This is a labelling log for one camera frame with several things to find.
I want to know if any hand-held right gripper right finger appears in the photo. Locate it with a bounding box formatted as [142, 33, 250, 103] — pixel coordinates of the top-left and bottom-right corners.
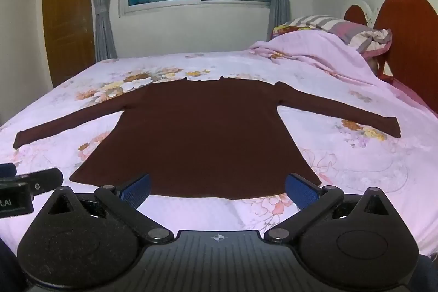
[264, 173, 394, 244]

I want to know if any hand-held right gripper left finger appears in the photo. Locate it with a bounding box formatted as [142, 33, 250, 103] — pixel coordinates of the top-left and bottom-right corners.
[42, 173, 173, 244]

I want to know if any bed with floral sheet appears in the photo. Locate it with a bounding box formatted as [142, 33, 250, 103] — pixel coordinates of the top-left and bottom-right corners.
[0, 51, 438, 258]

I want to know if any red wooden headboard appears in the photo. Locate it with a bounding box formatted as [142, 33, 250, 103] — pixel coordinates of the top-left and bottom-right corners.
[344, 0, 438, 111]

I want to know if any brown wooden door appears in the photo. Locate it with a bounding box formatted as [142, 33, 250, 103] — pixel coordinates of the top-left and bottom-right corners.
[42, 0, 97, 88]

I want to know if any brown long-sleeve sweater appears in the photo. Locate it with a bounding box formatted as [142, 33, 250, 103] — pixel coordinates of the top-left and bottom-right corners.
[13, 75, 402, 200]

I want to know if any striped pillow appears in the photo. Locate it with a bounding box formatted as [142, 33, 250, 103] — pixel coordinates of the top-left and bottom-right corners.
[272, 15, 393, 59]

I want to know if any pink quilt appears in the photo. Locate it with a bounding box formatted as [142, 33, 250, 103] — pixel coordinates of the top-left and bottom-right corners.
[249, 29, 438, 128]

